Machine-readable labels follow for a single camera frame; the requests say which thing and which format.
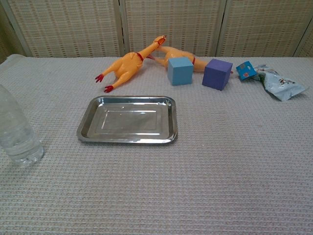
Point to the transparent plastic water bottle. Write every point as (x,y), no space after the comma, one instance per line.
(17,132)

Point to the stainless steel rectangular tray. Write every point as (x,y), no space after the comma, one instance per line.
(127,120)

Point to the light blue foam cube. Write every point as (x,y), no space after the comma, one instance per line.
(181,72)

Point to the yellow rubber chicken open beak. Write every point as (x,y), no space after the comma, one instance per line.
(127,66)

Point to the beige woven tablecloth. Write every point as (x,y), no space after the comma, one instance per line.
(171,183)

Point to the yellow rubber chicken toy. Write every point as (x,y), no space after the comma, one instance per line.
(176,52)

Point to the purple foam cube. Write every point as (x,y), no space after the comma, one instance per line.
(216,74)

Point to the woven bamboo screen panel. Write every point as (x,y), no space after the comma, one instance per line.
(171,19)
(264,27)
(306,46)
(6,39)
(73,27)

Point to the small blue snack packet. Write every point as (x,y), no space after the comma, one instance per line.
(245,70)

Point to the silver snack bag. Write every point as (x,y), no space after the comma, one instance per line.
(281,85)

